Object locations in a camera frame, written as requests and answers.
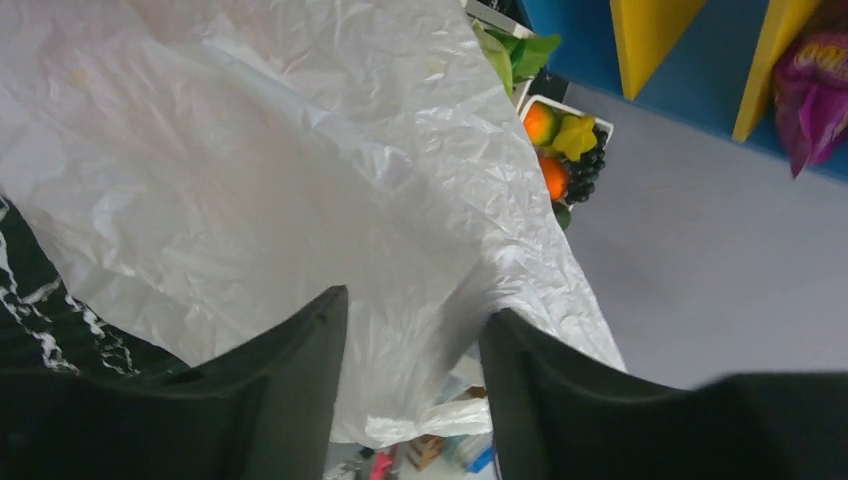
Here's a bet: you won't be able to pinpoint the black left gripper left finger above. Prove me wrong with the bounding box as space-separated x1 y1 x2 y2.
1 286 349 479

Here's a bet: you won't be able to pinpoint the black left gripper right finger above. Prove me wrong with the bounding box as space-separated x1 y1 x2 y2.
479 309 847 479

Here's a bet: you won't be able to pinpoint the white plastic grocery bag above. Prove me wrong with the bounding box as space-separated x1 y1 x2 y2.
1 1 624 447

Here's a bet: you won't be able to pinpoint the purple snack bag right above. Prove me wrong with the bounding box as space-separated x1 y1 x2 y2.
773 29 847 178

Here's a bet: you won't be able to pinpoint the black grapes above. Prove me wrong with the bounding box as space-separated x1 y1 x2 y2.
564 126 609 205

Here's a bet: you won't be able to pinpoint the orange peach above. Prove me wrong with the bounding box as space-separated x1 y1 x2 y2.
539 156 570 201

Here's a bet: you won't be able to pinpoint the yellow starfruit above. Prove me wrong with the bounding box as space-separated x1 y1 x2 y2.
551 115 598 162

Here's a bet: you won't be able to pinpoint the white fruit basket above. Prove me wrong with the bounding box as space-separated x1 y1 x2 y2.
518 93 615 230

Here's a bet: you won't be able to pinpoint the red green mango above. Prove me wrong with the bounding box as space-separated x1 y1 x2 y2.
523 101 562 147

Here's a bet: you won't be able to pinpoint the colourful wooden shelf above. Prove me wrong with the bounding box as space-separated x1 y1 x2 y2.
520 1 847 179

